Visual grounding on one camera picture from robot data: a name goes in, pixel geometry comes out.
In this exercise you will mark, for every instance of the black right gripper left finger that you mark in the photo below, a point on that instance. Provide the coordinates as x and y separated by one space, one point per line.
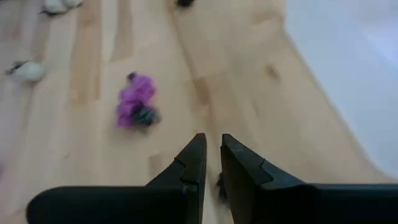
155 205

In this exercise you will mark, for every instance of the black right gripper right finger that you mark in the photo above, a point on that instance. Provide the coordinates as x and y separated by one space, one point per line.
295 205

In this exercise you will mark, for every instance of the black plastic spider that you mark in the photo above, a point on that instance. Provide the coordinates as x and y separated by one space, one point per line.
185 2
144 116
219 186

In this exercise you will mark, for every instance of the purple plastic skeleton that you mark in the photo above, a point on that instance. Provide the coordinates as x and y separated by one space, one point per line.
140 85
124 119
130 102

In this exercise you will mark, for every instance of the cream plastic skull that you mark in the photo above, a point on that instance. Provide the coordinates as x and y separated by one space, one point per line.
60 4
29 71

